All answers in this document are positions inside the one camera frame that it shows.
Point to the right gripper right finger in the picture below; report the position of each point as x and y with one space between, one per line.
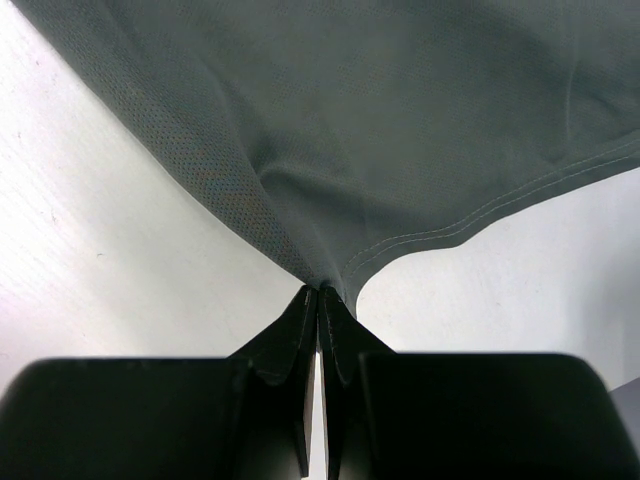
392 415

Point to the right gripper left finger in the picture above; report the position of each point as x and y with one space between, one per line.
245 416

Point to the grey t shirt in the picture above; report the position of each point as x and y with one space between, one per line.
338 136

